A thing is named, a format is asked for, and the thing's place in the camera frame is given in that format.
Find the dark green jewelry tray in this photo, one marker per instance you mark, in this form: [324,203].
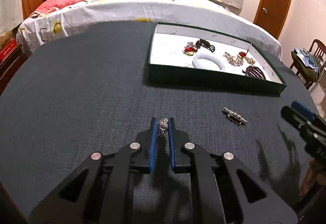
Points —
[168,65]

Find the white jade bangle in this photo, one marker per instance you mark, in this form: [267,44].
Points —
[208,62]

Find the gold leaf brooch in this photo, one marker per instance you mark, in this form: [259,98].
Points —
[233,60]

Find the wooden chair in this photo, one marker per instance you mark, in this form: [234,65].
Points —
[317,50]

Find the brown plush toy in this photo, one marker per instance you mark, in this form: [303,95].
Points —
[5,39]

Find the bed with patterned sheet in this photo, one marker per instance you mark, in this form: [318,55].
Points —
[56,19]

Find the dark wooden nightstand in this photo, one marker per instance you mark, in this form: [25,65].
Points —
[10,66]

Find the silver bar hair clip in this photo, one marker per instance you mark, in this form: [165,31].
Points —
[234,117]

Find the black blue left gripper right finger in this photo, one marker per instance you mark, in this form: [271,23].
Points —
[224,189]

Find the red box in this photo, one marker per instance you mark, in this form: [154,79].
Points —
[8,49]

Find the red gold keychain charm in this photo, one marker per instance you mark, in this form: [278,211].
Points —
[190,49]

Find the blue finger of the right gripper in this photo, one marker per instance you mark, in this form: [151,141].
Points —
[303,110]

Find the pile of clothes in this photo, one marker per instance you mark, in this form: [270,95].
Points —
[305,64]

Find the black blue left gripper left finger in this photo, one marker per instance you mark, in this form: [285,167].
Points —
[100,189]

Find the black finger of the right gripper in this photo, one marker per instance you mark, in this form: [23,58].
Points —
[298,121]

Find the silver rhinestone brooch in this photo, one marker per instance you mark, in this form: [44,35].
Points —
[162,127]

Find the small red gold charm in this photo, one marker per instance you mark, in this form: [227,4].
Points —
[242,54]

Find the pink gold cluster brooch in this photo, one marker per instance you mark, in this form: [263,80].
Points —
[249,60]

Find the dark grey table cloth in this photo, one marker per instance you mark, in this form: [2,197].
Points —
[90,92]

